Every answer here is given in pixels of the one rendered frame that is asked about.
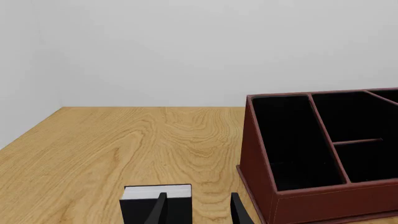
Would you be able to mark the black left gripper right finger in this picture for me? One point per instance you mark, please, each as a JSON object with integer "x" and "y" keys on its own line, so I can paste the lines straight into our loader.
{"x": 240, "y": 212}

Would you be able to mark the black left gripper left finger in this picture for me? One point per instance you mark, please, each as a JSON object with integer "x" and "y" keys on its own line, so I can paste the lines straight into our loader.
{"x": 157, "y": 212}

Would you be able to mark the red-brown desk caddy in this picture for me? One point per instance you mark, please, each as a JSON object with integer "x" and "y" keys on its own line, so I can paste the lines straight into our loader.
{"x": 311, "y": 203}

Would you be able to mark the black book with white pages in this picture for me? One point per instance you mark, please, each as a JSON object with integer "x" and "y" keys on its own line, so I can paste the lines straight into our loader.
{"x": 136, "y": 210}

